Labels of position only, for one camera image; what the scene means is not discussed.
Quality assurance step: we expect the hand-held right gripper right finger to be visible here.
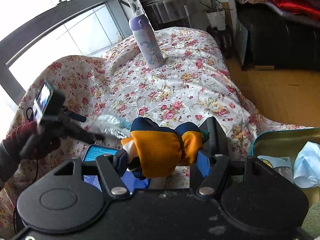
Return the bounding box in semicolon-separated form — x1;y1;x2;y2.
190;149;297;197

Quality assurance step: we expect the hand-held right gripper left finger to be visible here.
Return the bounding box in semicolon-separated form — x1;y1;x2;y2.
37;150;131;196

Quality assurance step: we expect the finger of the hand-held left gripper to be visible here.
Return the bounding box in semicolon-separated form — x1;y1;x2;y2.
64;110;87;123
67;124;105;142

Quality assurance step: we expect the yellow navy cloth bundle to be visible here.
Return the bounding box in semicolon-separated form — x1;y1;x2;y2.
121;117;209;180

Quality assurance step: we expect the patterned fabric pouch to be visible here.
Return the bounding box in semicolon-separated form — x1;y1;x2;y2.
257;155;294;183

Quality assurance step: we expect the teal metal tin box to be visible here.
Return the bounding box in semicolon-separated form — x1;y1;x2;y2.
249;127;320;233

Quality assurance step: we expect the light blue face mask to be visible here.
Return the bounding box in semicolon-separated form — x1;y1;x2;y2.
292;141;320;189

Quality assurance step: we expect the green scouring pad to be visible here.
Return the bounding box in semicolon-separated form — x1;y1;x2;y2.
299;200;320;238

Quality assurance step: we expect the person's left forearm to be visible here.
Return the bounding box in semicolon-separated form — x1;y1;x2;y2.
0;140;23;183

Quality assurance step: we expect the person's left hand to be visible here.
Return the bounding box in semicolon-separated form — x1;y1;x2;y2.
4;121;62;161

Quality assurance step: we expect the blue tissue pack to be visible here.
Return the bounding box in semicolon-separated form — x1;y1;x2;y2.
81;145;150;193

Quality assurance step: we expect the clear plastic bag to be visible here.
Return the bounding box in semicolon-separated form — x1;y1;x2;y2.
94;114;132;139

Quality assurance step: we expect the window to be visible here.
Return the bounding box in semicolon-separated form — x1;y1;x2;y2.
0;0;125;105

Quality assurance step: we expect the purple cartoon water bottle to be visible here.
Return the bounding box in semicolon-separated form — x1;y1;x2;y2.
128;14;165;68

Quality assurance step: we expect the dark wooden stool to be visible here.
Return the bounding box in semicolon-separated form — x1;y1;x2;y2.
206;25;234;59

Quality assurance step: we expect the white plant pot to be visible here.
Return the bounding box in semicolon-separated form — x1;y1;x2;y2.
199;0;227;30

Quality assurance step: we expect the black leather sofa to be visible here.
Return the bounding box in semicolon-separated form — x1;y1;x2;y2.
235;0;320;68

